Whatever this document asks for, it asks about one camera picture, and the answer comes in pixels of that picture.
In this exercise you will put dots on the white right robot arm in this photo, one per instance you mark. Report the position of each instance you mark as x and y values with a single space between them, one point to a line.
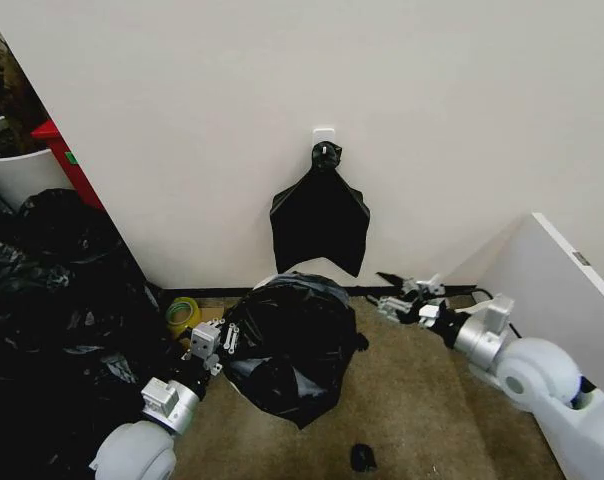
532 380

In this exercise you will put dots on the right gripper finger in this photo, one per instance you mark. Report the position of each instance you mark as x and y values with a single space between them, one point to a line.
416 286
393 306

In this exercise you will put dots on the red box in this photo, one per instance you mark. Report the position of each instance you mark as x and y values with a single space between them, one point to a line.
77 170

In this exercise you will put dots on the yellow-green tape roll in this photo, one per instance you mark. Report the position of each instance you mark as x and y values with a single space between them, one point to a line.
182 315

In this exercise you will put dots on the white board furniture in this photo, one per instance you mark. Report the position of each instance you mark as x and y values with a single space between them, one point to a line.
547 270

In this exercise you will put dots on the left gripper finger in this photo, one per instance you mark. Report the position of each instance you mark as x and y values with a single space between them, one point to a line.
216 364
230 338

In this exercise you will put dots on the white wall hook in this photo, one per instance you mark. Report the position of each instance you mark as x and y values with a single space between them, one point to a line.
323 134

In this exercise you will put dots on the pile of black garbage bags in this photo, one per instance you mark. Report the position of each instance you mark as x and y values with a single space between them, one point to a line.
57 310

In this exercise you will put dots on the white plant pot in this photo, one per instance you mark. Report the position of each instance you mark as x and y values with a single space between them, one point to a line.
17 172

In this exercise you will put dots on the black garbage bag on hook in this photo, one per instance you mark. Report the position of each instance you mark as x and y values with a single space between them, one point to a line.
322 225

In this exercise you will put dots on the small black plastic scrap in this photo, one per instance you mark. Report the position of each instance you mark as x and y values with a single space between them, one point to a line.
363 457

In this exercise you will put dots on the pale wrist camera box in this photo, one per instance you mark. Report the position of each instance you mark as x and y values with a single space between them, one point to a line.
429 315
205 340

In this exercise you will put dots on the black garbage bag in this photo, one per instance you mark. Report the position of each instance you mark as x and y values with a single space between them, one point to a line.
322 225
292 345

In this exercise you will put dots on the dark potted plant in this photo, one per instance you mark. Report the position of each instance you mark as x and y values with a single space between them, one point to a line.
7 90

